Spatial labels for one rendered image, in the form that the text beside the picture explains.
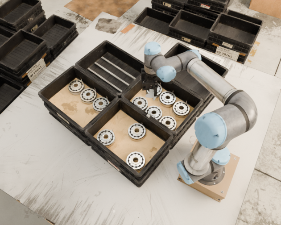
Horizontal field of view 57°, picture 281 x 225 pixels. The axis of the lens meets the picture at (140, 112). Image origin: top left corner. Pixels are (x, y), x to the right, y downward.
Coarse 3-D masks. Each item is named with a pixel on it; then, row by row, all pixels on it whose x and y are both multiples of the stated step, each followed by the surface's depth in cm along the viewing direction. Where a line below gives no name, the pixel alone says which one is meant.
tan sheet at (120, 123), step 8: (120, 112) 158; (112, 120) 155; (120, 120) 155; (128, 120) 155; (104, 128) 152; (112, 128) 152; (120, 128) 152; (96, 136) 150; (120, 136) 150; (128, 136) 150; (152, 136) 150; (120, 144) 147; (128, 144) 147; (136, 144) 147; (144, 144) 147; (152, 144) 147; (160, 144) 147; (120, 152) 144; (128, 152) 144; (144, 152) 144; (152, 152) 144; (136, 160) 142
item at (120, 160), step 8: (112, 104) 149; (128, 104) 151; (104, 112) 146; (96, 120) 144; (152, 120) 144; (88, 128) 141; (160, 128) 141; (88, 136) 139; (112, 152) 134; (160, 152) 134; (120, 160) 131; (152, 160) 131; (128, 168) 129; (144, 168) 129
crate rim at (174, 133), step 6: (132, 84) 157; (186, 90) 155; (198, 96) 152; (138, 108) 148; (192, 114) 146; (156, 120) 144; (186, 120) 144; (162, 126) 142; (180, 126) 142; (174, 132) 140
